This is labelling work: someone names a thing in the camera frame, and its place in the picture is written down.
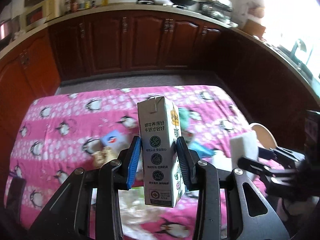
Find white paper tissue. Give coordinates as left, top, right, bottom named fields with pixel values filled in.
left=119, top=187, right=166, bottom=225

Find beige orange wrapper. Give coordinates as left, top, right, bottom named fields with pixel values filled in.
left=92, top=146, right=118, bottom=168

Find wooden cutting board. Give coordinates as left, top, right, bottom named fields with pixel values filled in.
left=242, top=19, right=266, bottom=39

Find white milk carton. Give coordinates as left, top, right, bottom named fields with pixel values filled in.
left=137, top=96, right=185, bottom=207

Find teal snack bag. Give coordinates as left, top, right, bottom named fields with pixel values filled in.
left=188, top=141, right=215, bottom=158

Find black dish rack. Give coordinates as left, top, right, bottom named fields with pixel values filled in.
left=199, top=0, right=233, bottom=24

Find black wok pan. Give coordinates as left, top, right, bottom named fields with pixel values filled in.
left=169, top=0, right=197, bottom=7

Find pink penguin table cloth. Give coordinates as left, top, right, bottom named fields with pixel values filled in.
left=3, top=84, right=283, bottom=240

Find white sponge block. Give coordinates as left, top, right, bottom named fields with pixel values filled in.
left=229, top=130, right=259, bottom=169

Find dark sauce bottle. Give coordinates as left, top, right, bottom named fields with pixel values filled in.
left=71, top=0, right=78, bottom=12

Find lower wooden kitchen cabinets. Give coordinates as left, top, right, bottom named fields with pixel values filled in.
left=1, top=8, right=319, bottom=144

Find white blue medicine box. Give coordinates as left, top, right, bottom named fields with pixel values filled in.
left=100, top=130, right=129, bottom=153

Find kitchen faucet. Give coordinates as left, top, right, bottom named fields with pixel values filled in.
left=290, top=38, right=313, bottom=65

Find green cloth rag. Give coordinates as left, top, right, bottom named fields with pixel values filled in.
left=178, top=107, right=194, bottom=143

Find cream microwave oven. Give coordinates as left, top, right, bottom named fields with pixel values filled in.
left=25, top=0, right=50, bottom=26

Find beige trash bin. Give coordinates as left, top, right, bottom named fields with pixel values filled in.
left=249, top=122, right=278, bottom=149

